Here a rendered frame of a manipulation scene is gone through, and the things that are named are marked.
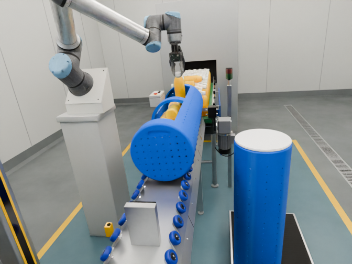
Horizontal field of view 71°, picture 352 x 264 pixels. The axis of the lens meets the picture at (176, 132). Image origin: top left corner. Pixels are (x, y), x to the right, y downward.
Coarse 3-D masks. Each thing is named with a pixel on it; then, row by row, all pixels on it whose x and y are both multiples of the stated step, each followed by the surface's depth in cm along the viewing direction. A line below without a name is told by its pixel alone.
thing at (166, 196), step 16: (144, 192) 110; (160, 192) 109; (176, 192) 108; (192, 192) 113; (160, 208) 99; (192, 208) 106; (160, 224) 90; (192, 224) 99; (128, 240) 84; (192, 240) 94; (128, 256) 78; (144, 256) 78; (160, 256) 77
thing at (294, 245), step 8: (232, 216) 202; (288, 216) 197; (232, 224) 194; (288, 224) 189; (296, 224) 188; (232, 232) 186; (288, 232) 182; (296, 232) 181; (232, 240) 179; (288, 240) 175; (296, 240) 174; (304, 240) 174; (232, 248) 173; (288, 248) 168; (296, 248) 168; (304, 248) 167; (232, 256) 167; (288, 256) 163; (296, 256) 162; (304, 256) 162
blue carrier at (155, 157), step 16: (176, 96) 145; (192, 96) 156; (160, 112) 167; (192, 112) 132; (144, 128) 104; (160, 128) 103; (176, 128) 102; (192, 128) 116; (144, 144) 107; (160, 144) 105; (176, 144) 104; (192, 144) 105; (144, 160) 110; (160, 160) 108; (176, 160) 107; (192, 160) 106; (160, 176) 111; (176, 176) 110
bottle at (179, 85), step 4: (176, 76) 161; (180, 76) 161; (176, 80) 162; (180, 80) 162; (176, 84) 163; (180, 84) 162; (184, 84) 166; (176, 88) 165; (180, 88) 164; (184, 88) 166; (176, 92) 167; (180, 92) 166; (184, 92) 168; (180, 96) 168; (184, 96) 169
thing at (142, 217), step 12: (132, 204) 78; (144, 204) 77; (156, 204) 77; (132, 216) 78; (144, 216) 77; (156, 216) 77; (132, 228) 80; (144, 228) 79; (156, 228) 78; (132, 240) 82; (144, 240) 81; (156, 240) 80
